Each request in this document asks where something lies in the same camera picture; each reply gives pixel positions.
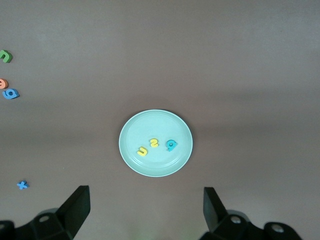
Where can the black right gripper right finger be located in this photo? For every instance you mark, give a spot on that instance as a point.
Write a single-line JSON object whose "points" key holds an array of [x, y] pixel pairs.
{"points": [[217, 217]]}

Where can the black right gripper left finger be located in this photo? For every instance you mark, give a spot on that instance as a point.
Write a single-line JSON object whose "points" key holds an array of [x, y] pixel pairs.
{"points": [[75, 212]]}

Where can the teal foam letter b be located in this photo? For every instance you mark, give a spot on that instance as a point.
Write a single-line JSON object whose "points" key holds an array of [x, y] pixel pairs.
{"points": [[176, 144]]}

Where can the yellow foam letter u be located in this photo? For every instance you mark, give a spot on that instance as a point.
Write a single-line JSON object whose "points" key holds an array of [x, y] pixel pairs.
{"points": [[144, 152]]}

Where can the yellow foam digit two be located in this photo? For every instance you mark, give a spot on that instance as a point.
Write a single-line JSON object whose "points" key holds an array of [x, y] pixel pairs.
{"points": [[154, 143]]}

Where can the blue foam letter x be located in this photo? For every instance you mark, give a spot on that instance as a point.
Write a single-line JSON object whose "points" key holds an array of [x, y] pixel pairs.
{"points": [[22, 185]]}

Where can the green round plate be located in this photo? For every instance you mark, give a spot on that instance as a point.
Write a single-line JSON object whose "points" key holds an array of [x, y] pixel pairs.
{"points": [[155, 125]]}

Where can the blue foam letter g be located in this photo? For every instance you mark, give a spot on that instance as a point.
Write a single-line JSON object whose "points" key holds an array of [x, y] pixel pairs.
{"points": [[16, 95]]}

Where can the orange foam letter e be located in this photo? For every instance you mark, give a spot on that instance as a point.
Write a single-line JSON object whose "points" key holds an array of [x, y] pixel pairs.
{"points": [[6, 85]]}

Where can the brown table cover mat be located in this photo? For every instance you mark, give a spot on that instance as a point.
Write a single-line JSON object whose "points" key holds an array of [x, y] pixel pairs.
{"points": [[160, 62]]}

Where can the green foam letter n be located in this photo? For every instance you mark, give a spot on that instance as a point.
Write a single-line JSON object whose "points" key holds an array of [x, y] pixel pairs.
{"points": [[7, 53]]}

